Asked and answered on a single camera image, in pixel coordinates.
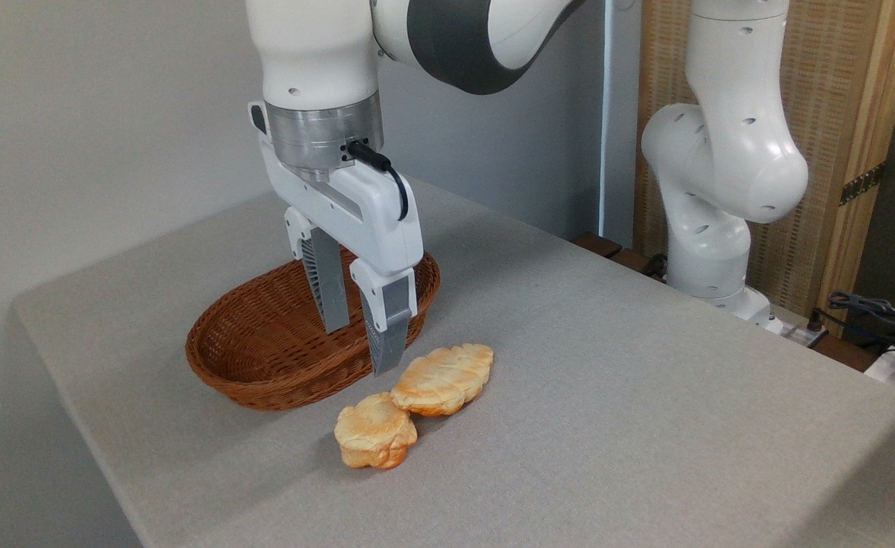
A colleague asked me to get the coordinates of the round flower-shaped bread roll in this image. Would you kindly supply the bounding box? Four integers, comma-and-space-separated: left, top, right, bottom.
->
333, 392, 419, 470

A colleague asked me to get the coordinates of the woven screen with wooden frame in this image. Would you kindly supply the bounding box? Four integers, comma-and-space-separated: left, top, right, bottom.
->
634, 0, 895, 336

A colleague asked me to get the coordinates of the long braided bread loaf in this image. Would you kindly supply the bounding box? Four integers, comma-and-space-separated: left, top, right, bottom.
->
390, 343, 495, 417

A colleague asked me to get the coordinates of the brass hinge on screen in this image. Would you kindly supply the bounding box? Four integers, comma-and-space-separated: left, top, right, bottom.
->
839, 161, 887, 206

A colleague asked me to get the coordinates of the bundle of dark cables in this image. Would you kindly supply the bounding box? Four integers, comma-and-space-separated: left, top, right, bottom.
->
807, 291, 895, 360

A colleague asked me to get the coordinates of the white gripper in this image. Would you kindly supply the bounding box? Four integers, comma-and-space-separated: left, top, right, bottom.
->
247, 101, 425, 377

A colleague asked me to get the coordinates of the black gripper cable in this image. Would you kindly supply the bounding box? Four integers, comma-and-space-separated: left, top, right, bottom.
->
346, 140, 409, 221

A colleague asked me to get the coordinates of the brown wicker basket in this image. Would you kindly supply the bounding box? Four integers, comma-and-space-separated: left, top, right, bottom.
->
185, 251, 441, 412

